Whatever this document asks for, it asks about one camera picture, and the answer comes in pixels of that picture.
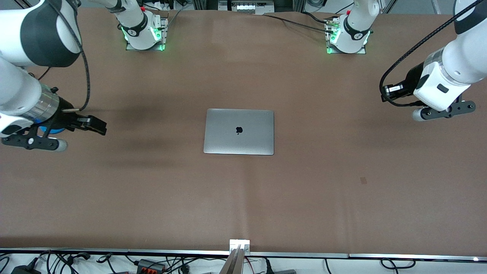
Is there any grey laptop computer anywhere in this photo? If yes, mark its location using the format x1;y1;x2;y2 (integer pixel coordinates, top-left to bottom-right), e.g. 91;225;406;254
204;108;275;156

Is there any blue desk lamp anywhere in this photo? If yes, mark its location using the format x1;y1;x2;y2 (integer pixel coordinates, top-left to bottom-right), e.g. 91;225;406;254
36;119;67;136

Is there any brown table cover sheet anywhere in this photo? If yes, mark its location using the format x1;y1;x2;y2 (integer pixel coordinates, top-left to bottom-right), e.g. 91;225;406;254
0;8;487;256

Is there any grey orange connector box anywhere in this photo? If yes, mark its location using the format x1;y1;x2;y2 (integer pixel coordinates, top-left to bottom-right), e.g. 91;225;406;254
136;259;167;273

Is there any black power adapter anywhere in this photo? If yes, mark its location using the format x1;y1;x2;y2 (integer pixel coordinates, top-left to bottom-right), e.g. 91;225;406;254
11;258;41;274

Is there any grey power strip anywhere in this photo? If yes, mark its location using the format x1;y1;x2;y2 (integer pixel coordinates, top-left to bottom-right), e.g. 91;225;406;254
218;0;275;15

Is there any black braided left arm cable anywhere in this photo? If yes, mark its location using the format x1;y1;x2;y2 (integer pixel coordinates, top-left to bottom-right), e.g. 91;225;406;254
379;0;482;107

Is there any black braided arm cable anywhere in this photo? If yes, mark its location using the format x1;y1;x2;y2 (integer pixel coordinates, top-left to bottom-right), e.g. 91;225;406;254
53;0;92;113
379;0;482;107

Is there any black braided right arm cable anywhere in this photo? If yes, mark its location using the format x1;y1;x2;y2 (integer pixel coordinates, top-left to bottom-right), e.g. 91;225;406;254
53;0;92;113

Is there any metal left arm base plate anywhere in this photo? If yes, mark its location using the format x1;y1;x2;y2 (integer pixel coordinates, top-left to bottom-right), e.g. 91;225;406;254
326;16;368;54

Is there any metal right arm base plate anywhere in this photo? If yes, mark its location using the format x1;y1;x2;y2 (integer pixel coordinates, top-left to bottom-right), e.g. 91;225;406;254
126;15;169;51

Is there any black base power cable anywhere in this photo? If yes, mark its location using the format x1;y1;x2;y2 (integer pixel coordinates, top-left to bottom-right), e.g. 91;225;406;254
302;11;337;25

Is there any thick black braided cable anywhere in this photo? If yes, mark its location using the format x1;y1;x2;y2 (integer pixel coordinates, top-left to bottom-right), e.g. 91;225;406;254
263;14;335;34

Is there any grey base cable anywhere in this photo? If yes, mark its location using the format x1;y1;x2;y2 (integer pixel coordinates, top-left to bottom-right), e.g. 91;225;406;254
166;8;184;30

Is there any aluminium frame post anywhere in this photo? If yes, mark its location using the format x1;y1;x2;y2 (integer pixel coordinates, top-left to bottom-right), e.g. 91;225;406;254
192;0;219;11
274;0;305;13

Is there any black looped floor cable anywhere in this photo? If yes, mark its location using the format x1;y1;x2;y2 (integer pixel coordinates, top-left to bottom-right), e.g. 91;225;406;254
380;258;416;270

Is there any silver table edge rail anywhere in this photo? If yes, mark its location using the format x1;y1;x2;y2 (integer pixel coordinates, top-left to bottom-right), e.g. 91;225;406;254
0;248;487;262

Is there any white metal bracket plate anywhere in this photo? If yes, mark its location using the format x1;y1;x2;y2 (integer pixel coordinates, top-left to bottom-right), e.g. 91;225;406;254
229;239;251;255

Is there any aluminium camera post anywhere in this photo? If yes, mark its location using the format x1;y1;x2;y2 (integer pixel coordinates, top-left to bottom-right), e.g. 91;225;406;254
219;245;245;274

